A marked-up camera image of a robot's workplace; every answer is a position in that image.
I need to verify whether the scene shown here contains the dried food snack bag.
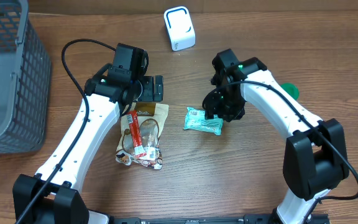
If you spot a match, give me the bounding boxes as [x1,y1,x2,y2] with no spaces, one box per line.
[116,103,169,170]

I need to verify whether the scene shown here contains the teal wet wipes pack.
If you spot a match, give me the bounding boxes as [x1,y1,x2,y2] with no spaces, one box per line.
[184,107,223,136]

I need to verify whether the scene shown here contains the green lid glass jar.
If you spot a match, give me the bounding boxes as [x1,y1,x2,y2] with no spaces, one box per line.
[280,83,300,100]

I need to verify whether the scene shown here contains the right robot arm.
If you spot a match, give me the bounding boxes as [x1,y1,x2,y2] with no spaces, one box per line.
[203,49,349,223]

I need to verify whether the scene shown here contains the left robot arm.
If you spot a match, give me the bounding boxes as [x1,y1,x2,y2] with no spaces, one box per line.
[12,44,163,223]

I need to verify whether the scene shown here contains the white barcode scanner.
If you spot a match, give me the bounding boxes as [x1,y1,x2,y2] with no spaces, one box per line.
[163,6,196,52]

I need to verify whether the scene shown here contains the grey plastic mesh basket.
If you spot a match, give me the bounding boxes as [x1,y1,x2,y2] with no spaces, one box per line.
[0,0,52,154]

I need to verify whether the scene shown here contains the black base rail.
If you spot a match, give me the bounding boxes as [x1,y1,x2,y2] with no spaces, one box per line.
[110,214,331,224]

